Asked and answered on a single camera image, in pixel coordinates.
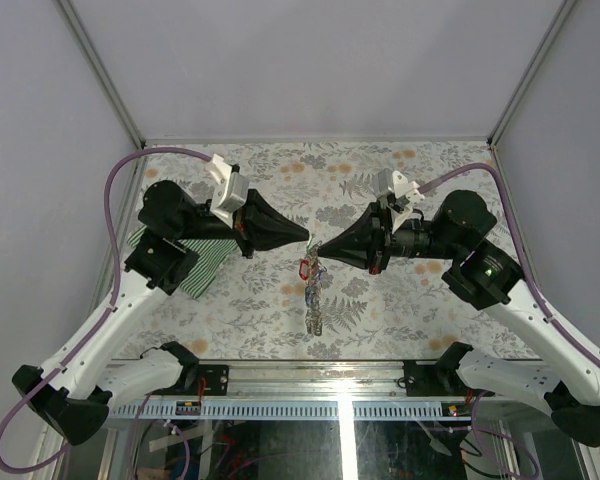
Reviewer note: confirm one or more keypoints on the green key tag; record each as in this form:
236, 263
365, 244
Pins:
313, 242

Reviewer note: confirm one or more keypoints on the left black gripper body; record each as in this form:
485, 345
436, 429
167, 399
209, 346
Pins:
256, 235

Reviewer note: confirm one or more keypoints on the green striped cloth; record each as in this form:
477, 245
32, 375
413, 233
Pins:
205, 265

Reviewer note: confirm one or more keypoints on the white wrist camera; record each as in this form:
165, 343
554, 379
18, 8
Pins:
231, 190
399, 193

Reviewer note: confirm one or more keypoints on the aluminium front rail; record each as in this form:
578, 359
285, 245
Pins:
310, 380

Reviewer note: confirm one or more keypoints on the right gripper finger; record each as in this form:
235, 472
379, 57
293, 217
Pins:
361, 258
358, 236

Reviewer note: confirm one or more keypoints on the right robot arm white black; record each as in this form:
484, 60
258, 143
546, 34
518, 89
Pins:
566, 388

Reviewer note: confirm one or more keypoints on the metal key ring disc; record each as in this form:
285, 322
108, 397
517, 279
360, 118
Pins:
312, 293

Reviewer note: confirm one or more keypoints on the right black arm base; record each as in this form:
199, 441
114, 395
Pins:
437, 378

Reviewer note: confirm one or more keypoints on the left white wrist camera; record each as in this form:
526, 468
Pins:
231, 190

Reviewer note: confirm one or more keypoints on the red key tag with key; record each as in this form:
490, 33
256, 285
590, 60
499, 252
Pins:
305, 270

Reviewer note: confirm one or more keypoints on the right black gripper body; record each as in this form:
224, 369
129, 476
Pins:
402, 242

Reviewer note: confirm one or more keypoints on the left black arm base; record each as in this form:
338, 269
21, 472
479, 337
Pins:
207, 380

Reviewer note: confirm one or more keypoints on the right aluminium frame post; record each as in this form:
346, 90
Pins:
541, 52

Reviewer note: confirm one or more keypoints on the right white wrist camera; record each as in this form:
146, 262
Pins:
399, 193

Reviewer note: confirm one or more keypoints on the aluminium frame post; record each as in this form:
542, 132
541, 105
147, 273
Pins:
541, 52
78, 31

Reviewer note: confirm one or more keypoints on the left aluminium frame post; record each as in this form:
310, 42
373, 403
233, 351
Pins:
78, 31

